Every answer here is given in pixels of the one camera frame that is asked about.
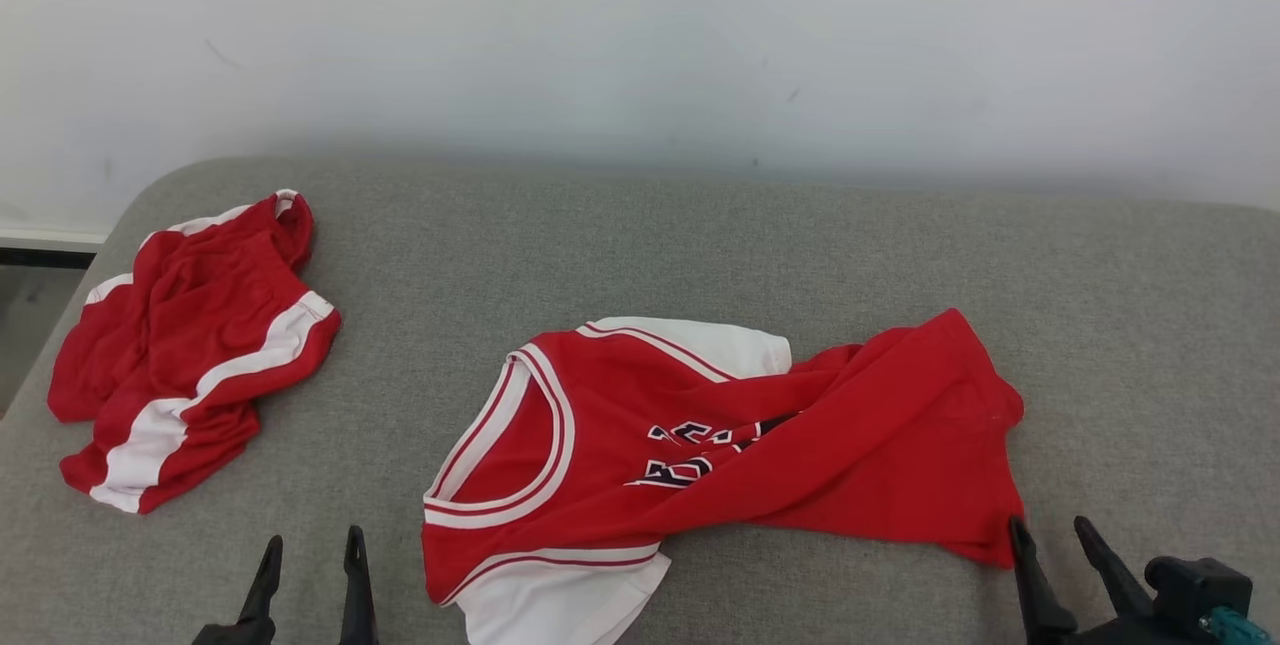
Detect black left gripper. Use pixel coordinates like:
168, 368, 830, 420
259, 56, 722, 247
191, 525, 380, 645

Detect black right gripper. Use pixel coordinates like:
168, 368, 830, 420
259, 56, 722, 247
1007, 516, 1213, 645

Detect red shorts with white stripe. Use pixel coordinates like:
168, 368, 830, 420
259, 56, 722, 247
46, 189, 342, 515

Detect red white basketball jersey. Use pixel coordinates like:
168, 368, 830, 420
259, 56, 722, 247
420, 308, 1028, 645

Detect teal right camera connector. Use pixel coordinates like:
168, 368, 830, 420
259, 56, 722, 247
1198, 605, 1272, 645

